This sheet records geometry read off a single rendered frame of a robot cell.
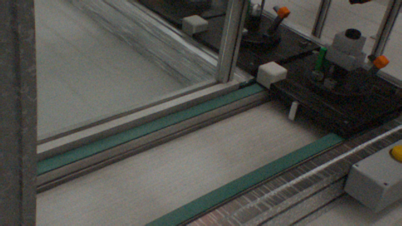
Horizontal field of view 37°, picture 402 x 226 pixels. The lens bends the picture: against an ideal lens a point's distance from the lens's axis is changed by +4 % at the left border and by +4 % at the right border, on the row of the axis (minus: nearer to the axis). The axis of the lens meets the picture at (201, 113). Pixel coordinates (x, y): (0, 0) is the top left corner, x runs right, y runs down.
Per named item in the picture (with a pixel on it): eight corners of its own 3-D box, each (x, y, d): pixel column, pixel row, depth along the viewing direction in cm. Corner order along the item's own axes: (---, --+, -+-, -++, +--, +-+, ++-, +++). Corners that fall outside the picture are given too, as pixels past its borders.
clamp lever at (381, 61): (367, 86, 123) (391, 61, 117) (361, 89, 121) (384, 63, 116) (355, 74, 124) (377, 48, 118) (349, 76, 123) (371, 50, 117)
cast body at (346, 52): (362, 66, 123) (374, 35, 120) (349, 71, 121) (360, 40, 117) (330, 49, 128) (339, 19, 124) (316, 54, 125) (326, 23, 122)
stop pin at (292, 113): (296, 120, 122) (301, 103, 119) (293, 121, 121) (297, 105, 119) (291, 116, 122) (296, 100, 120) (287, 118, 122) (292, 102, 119)
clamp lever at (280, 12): (274, 35, 137) (291, 12, 132) (269, 37, 136) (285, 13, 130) (266, 24, 138) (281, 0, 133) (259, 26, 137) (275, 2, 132)
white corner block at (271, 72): (284, 86, 128) (288, 69, 125) (269, 91, 125) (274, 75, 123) (268, 76, 130) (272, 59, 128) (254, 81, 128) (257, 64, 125)
